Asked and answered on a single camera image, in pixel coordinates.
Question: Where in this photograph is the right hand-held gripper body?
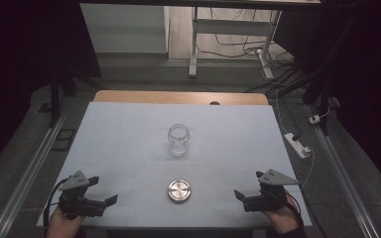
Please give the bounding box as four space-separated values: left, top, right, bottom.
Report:
243 169 300 213

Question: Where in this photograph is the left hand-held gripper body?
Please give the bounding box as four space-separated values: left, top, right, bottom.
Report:
58 171 107 219

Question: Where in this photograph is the round silver metal lid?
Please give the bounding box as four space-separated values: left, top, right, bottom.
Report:
167 178 192 204

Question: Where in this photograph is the clear glass jar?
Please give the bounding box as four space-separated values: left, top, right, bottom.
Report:
167 123 191 158

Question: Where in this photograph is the person's right hand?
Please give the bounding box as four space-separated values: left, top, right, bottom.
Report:
263 193 303 236

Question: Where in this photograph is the person's left hand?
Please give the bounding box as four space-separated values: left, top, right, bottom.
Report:
45 206 85 238

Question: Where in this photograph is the white power strip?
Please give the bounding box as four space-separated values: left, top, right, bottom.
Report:
284 132 312 160

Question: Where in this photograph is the white table cover board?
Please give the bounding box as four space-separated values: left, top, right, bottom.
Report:
37 101 313 229

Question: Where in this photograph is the black floor plate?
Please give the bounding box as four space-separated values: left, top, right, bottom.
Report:
51 128 77 153

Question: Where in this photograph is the black stand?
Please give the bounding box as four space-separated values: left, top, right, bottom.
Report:
48 63 78 129

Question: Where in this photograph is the wooden table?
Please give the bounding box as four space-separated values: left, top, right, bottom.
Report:
93 89 270 106

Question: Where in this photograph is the black curtain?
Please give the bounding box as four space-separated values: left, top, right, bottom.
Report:
273 0 381 192
0 0 103 181

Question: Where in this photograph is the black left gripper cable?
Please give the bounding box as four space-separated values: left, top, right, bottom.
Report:
43 178 71 231

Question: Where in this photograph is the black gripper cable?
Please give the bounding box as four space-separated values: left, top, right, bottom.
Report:
285 192 306 231
43 178 71 231

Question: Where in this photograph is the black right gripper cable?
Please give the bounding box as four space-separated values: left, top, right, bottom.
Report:
285 192 306 231

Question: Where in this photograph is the metal floor rail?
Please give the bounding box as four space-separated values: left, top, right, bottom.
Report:
306 104 381 238
0 98 74 238

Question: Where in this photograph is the thin white cable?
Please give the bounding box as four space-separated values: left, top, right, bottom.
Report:
275 88 331 191

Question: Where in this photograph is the tangle of black floor cables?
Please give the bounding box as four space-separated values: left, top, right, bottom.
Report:
196 8 307 95

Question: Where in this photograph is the white desk frame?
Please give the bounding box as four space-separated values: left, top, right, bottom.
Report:
188 5 284 80

